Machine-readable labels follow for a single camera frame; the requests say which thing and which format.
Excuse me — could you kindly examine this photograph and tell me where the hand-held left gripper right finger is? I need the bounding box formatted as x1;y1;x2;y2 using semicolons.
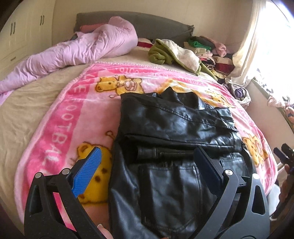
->
188;147;271;239

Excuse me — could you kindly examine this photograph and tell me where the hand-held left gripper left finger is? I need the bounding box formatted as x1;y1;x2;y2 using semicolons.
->
24;147;107;239

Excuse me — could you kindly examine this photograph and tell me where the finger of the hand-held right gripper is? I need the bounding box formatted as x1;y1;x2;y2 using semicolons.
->
281;143;294;162
273;148;289;165

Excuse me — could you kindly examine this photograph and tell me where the black leather jacket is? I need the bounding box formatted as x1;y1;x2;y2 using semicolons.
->
108;87;258;239

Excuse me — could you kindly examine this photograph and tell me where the pile of folded clothes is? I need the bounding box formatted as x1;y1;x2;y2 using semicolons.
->
183;35;238;84

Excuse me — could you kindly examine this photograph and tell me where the person's right hand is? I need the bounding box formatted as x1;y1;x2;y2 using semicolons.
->
279;164;294;207

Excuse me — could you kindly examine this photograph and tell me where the person's left hand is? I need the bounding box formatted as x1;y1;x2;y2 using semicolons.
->
96;224;113;239

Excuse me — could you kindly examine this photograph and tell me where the floral cloth on windowsill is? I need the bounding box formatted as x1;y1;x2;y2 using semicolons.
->
266;91;294;124

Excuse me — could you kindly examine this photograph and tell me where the pink bear printed blanket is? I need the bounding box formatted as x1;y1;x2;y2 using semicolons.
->
14;62;279;230

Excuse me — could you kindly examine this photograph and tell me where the purple patterned cloth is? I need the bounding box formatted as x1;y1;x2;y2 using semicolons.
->
230;83;251;106

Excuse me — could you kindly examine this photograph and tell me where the beige bed sheet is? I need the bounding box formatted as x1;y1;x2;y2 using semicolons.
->
0;42;191;230

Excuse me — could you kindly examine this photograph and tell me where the cream curtain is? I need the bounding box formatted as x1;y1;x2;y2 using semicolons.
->
225;0;273;87

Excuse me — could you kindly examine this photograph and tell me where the lilac quilt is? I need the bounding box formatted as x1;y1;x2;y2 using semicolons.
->
0;17;139;93

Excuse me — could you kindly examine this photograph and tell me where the green and cream garment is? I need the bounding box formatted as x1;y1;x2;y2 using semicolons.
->
148;39;218;81

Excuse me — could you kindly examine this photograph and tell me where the red striped pillow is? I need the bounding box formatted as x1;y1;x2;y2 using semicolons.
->
137;38;154;48

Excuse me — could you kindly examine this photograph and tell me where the grey headboard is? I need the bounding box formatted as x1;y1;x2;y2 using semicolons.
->
73;12;195;43

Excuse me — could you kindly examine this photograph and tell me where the cream wardrobe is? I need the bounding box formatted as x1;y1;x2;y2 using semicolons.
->
0;0;57;81

